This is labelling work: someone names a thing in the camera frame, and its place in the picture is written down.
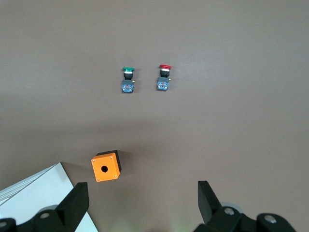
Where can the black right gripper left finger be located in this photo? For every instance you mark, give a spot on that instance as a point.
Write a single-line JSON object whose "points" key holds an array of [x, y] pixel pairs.
{"points": [[72, 205]]}

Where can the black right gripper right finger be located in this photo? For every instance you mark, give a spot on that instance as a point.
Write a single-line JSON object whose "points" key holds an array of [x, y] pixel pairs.
{"points": [[207, 205]]}

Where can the red mushroom push button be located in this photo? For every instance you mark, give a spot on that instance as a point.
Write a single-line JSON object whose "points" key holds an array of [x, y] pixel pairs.
{"points": [[163, 83]]}

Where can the white drawer cabinet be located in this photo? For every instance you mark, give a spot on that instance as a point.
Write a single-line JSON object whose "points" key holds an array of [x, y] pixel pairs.
{"points": [[36, 200]]}

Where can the green mushroom push button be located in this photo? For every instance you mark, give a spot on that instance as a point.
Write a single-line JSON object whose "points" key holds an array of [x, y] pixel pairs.
{"points": [[127, 85]]}

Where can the orange button enclosure box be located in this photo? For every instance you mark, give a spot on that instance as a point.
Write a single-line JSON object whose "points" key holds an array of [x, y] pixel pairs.
{"points": [[106, 174]]}

